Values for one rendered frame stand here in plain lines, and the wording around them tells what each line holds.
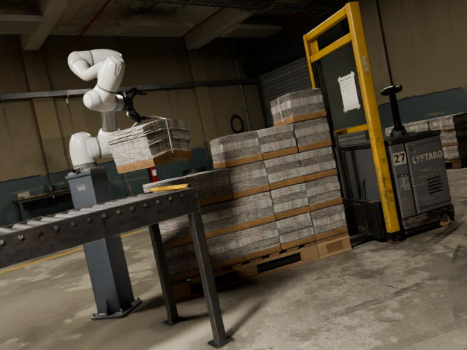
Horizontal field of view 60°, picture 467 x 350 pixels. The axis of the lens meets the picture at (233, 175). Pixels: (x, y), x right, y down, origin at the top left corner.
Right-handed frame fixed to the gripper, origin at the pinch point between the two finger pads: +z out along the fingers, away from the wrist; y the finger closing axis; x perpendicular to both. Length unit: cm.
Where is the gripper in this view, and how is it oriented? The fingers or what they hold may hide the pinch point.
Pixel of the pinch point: (145, 105)
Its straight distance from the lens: 244.3
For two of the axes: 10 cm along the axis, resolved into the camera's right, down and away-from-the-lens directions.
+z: 5.2, -0.8, 8.5
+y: 1.4, 9.9, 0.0
